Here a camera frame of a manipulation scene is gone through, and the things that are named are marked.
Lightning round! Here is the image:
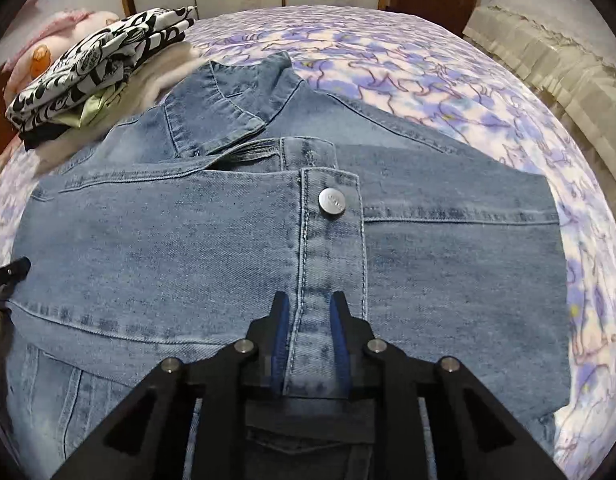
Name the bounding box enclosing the blue denim jacket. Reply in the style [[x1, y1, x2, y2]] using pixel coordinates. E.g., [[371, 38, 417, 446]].
[[2, 53, 570, 479]]

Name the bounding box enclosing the light green folded garment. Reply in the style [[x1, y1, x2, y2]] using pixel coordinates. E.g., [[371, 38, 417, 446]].
[[51, 82, 126, 128]]

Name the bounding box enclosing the black white patterned folded garment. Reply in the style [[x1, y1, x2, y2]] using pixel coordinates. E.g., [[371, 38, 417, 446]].
[[5, 6, 196, 132]]

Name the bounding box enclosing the beige folded garment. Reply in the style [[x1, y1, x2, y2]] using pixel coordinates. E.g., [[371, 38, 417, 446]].
[[34, 42, 201, 176]]

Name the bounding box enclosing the pink cartoon print quilt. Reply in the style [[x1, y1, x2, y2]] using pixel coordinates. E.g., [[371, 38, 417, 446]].
[[2, 9, 120, 105]]

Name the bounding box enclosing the purple cat print bed blanket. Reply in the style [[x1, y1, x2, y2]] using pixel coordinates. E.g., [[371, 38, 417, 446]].
[[0, 6, 616, 479]]

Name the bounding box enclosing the beige ruffled cloth cover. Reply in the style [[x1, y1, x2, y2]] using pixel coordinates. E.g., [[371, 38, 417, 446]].
[[463, 0, 616, 219]]

